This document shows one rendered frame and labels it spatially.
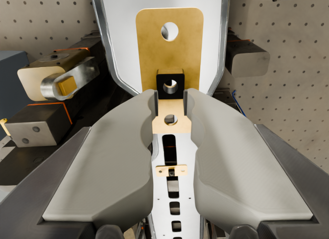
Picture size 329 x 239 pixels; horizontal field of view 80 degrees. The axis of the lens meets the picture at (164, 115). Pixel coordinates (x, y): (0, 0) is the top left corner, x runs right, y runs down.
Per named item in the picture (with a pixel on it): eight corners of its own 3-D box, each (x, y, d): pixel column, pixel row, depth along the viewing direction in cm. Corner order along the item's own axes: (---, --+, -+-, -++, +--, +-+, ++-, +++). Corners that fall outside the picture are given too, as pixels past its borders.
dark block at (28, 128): (115, 66, 69) (57, 146, 33) (95, 67, 69) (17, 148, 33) (112, 51, 66) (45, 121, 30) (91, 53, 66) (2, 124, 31)
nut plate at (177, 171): (187, 164, 51) (187, 167, 50) (187, 174, 53) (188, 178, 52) (154, 166, 52) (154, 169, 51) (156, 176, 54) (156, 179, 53)
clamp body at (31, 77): (120, 48, 66) (75, 100, 34) (88, 51, 67) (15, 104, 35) (116, 27, 62) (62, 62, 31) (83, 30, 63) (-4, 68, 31)
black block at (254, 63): (237, 43, 64) (281, 76, 39) (207, 45, 65) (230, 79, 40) (239, 25, 61) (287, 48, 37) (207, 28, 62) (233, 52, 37)
